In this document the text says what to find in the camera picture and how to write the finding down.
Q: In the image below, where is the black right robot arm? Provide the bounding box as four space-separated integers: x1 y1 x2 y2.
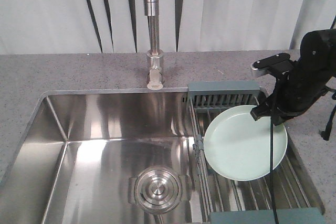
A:
250 29 335 125

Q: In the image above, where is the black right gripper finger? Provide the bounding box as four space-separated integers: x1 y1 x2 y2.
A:
271 111 286 126
250 103 272 121

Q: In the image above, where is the round steel sink drain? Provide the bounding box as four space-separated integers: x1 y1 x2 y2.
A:
128 166 192 215

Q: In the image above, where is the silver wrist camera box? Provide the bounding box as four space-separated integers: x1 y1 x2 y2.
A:
250 53 293 79

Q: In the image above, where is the white pleated curtain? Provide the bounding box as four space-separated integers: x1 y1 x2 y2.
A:
1 0 335 55

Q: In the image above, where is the stainless steel sink basin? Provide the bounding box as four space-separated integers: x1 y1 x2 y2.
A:
1 88 208 223

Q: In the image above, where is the black camera cable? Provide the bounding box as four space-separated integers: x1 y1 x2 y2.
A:
267 77 280 224

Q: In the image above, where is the light green round plate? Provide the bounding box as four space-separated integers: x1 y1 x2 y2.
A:
203 105 288 181

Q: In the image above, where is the grey sink drying rack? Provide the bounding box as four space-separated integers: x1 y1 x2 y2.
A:
187 81 325 223

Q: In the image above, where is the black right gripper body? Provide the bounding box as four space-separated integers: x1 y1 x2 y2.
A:
265 77 327 119

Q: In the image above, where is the steel kitchen faucet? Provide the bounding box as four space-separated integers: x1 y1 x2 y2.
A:
143 0 164 91

